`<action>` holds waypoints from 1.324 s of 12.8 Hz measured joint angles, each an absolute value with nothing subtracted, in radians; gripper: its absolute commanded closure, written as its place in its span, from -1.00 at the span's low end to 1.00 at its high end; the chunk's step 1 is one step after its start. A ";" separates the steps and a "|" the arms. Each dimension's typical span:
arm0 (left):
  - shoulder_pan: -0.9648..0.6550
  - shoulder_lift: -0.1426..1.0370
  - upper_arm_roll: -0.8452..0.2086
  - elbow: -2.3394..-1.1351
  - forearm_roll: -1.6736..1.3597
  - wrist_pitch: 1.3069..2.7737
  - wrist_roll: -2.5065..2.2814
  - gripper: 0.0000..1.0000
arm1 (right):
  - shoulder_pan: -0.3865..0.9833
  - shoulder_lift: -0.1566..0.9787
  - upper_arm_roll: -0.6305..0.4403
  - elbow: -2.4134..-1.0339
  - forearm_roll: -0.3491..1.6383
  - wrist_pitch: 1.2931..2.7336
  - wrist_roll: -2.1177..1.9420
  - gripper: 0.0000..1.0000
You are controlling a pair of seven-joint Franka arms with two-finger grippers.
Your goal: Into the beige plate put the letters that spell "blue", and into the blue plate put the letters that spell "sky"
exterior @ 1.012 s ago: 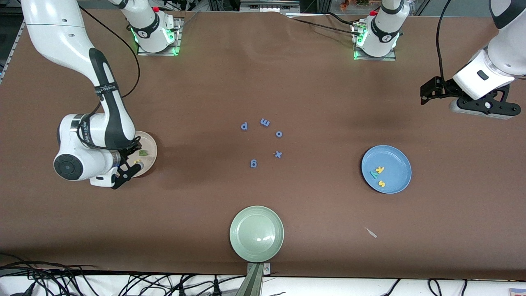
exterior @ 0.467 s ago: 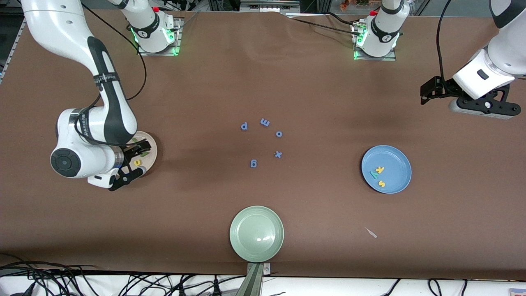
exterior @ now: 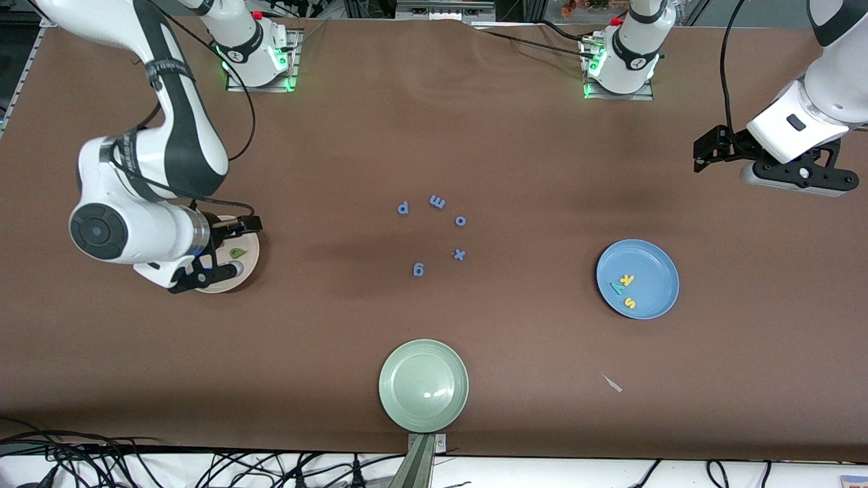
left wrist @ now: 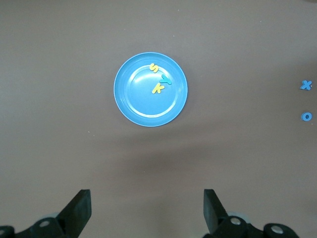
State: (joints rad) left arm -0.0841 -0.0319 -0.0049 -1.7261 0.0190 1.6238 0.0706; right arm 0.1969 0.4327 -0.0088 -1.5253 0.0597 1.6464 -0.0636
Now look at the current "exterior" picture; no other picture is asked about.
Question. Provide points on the grey metal camera mount post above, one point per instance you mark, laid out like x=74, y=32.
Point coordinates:
x=422, y=468

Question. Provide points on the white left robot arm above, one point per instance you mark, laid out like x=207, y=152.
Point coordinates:
x=630, y=54

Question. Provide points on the teal foam letter y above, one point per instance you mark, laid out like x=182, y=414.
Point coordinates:
x=617, y=288

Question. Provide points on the small white tape scrap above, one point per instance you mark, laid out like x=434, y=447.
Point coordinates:
x=614, y=385

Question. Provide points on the aluminium frame profile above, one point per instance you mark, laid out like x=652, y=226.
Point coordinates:
x=20, y=74

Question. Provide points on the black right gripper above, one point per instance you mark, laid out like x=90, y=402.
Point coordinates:
x=221, y=231

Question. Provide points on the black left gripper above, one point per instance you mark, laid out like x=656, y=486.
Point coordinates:
x=734, y=144

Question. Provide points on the grey metal box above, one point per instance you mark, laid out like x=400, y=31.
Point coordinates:
x=444, y=8

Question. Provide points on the beige round plate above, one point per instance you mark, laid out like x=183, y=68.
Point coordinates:
x=247, y=268

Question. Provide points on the green round plate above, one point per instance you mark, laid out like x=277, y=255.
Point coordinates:
x=424, y=386

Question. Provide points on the brown table cover sheet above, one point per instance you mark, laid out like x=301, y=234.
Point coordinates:
x=475, y=135

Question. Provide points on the blue round plate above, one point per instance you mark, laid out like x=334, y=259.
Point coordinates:
x=651, y=264

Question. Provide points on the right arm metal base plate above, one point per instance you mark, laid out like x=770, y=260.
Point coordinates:
x=295, y=74

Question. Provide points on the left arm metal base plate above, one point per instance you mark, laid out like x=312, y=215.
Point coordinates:
x=597, y=95

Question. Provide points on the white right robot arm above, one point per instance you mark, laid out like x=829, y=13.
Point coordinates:
x=102, y=176

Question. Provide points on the blue foam letter m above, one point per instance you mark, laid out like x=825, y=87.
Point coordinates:
x=437, y=202

